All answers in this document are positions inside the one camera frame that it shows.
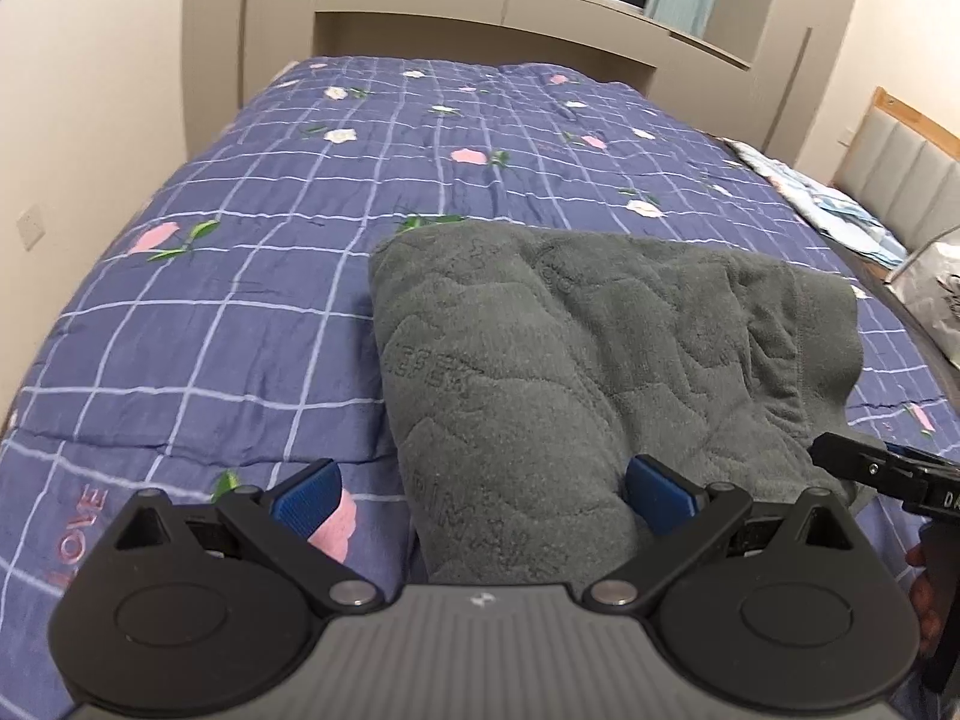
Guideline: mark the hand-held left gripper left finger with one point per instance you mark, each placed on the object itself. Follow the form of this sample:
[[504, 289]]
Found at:
[[307, 499]]

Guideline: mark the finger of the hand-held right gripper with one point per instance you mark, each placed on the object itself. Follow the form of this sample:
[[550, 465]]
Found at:
[[862, 465], [919, 457]]

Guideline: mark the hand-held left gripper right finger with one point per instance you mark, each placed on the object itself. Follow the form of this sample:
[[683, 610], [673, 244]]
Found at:
[[660, 495]]

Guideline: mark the grey quilted fleece pants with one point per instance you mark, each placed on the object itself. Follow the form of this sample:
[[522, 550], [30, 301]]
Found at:
[[570, 390]]

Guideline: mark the person's right hand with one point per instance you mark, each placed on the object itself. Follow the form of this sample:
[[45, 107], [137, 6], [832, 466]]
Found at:
[[924, 600]]

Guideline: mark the white plastic bag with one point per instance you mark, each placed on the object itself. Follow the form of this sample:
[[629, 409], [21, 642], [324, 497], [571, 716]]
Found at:
[[934, 292]]

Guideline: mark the blue checked floral quilt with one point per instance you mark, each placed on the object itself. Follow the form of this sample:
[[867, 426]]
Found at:
[[225, 315]]

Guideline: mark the light blue patterned cloth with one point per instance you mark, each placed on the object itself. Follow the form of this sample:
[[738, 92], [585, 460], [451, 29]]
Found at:
[[825, 202]]

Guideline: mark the padded wooden headboard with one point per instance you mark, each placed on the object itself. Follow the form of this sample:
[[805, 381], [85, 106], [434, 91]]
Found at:
[[907, 165]]

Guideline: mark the beige wardrobe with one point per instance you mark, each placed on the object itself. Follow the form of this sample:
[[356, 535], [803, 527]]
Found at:
[[802, 30], [217, 30]]

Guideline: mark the white wall socket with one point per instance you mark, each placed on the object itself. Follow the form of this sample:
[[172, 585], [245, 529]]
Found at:
[[31, 229]]

